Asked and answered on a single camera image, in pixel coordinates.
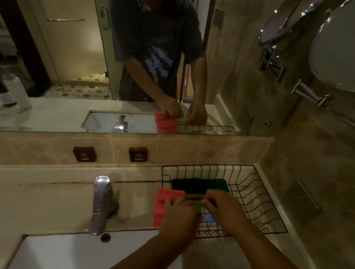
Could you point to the person's left hand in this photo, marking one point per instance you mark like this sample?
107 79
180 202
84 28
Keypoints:
175 223

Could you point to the person's right hand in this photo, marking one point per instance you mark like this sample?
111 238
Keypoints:
229 215

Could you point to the person's right fingers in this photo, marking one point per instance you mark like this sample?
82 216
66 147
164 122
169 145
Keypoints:
210 197

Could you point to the person's left fingers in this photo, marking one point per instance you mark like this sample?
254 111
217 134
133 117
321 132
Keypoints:
186 202

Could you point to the light green sponge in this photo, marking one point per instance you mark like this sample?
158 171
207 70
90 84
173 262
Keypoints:
195 202

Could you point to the red ridged sponge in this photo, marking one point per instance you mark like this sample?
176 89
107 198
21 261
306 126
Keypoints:
161 206

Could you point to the person's left forearm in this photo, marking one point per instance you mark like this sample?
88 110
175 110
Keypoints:
145 264

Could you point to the dark green scouring pad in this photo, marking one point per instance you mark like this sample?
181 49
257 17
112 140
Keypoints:
200 184

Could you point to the small blue sponge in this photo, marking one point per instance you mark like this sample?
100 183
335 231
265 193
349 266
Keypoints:
209 220

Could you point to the small dark red box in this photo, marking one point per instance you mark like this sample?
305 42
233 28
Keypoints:
138 154
83 154

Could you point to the chrome sink faucet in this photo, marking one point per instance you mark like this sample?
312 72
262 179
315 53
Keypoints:
100 204

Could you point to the white sink basin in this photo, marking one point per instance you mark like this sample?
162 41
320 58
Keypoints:
78 256

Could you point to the metal wall switch plate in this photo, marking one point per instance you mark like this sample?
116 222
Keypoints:
303 201

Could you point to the large wall mirror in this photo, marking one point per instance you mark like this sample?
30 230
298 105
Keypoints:
62 44

